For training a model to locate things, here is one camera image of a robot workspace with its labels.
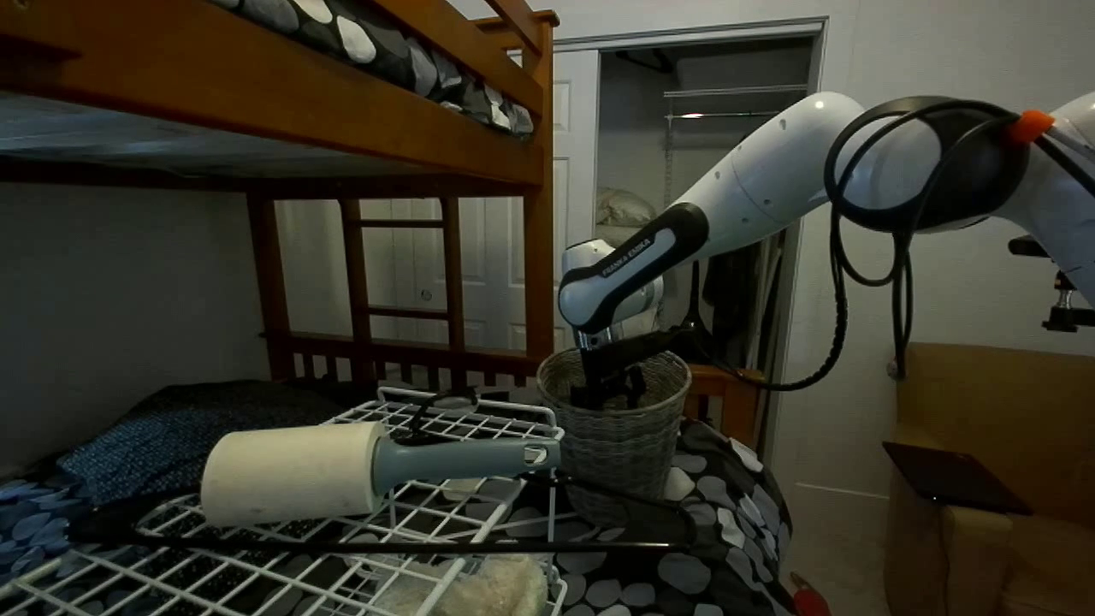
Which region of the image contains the white closet shelf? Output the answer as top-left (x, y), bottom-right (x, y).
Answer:
top-left (661, 83), bottom-right (814, 129)

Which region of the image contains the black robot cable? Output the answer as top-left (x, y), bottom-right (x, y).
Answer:
top-left (728, 97), bottom-right (1095, 398)

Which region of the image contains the spotted bunk mattress cover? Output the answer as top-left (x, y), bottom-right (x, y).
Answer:
top-left (215, 0), bottom-right (541, 140)

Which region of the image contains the brown cardboard box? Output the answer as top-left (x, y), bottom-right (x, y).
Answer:
top-left (883, 338), bottom-right (1095, 616)

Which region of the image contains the wooden bunk bed frame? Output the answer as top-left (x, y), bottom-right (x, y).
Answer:
top-left (0, 0), bottom-right (769, 452)

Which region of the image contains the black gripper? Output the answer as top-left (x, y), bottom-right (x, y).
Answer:
top-left (564, 321), bottom-right (701, 411)

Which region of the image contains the white pillow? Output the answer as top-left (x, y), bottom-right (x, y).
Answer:
top-left (591, 186), bottom-right (661, 251)

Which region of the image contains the woven brown basket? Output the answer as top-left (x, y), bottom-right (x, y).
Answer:
top-left (534, 338), bottom-right (694, 507)

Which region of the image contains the blue textured blanket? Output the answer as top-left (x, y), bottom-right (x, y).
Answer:
top-left (0, 379), bottom-right (380, 577)

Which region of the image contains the white wire rack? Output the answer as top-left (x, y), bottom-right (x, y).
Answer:
top-left (0, 384), bottom-right (575, 616)

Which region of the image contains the dark flat panel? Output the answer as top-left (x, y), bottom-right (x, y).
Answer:
top-left (883, 439), bottom-right (1036, 517)

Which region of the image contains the black spotted duvet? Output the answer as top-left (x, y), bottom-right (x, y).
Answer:
top-left (499, 413), bottom-right (801, 616)

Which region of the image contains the white panelled door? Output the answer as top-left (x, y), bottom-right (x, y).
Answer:
top-left (278, 46), bottom-right (603, 356)

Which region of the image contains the lint roller grey handle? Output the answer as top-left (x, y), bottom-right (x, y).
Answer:
top-left (200, 420), bottom-right (564, 529)

